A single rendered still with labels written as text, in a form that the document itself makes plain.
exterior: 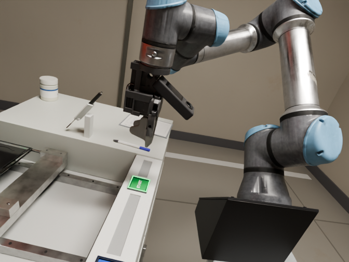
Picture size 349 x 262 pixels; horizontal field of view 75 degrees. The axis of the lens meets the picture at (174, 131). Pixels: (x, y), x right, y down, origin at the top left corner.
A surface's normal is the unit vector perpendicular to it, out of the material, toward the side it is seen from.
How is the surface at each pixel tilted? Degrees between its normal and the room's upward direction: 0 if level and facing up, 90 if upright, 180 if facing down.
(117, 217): 0
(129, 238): 0
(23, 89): 90
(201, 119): 90
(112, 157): 90
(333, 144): 56
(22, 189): 0
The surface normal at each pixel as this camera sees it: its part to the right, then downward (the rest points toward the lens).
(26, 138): -0.10, 0.43
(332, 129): 0.48, -0.08
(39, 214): 0.21, -0.87
